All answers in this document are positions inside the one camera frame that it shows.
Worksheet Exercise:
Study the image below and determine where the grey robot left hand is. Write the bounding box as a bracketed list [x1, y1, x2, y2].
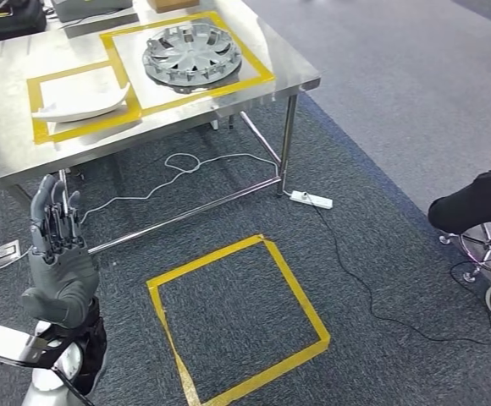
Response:
[20, 173, 101, 330]

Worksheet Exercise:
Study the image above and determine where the white plastic panel part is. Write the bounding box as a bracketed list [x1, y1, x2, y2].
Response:
[31, 66, 131, 124]

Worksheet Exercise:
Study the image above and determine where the stainless steel workbench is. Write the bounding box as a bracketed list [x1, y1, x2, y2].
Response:
[0, 0, 322, 256]

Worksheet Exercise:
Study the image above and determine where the yellow tape workbench marking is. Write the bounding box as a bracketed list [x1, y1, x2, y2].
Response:
[27, 9, 276, 145]

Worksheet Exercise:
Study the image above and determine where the white power strip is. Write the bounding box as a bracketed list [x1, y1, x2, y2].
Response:
[289, 190, 334, 211]
[0, 239, 22, 267]

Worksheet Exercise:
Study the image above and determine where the yellow floor tape marking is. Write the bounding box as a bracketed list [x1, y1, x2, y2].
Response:
[146, 233, 332, 406]

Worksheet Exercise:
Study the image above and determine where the black carry bag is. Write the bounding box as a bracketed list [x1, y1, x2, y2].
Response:
[0, 0, 48, 43]

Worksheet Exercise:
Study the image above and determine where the grey laptop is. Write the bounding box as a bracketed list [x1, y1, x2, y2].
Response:
[49, 0, 135, 24]

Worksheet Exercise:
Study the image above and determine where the grey plastic wheel hubcap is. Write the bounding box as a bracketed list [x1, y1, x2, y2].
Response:
[142, 21, 243, 94]

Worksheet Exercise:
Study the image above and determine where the brown cardboard box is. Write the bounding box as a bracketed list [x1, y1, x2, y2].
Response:
[146, 0, 201, 14]

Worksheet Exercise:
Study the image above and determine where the person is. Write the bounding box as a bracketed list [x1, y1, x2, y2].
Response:
[427, 148, 491, 314]

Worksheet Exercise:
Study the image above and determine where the chrome base black stool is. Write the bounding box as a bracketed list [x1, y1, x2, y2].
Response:
[439, 219, 491, 284]

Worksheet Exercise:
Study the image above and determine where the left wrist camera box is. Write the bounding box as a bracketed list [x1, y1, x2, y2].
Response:
[0, 325, 48, 370]

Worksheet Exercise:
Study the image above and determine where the white power cable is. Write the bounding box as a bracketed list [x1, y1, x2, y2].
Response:
[0, 152, 293, 270]

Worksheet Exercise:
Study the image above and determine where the thin black floor cable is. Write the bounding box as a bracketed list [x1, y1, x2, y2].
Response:
[304, 193, 491, 346]

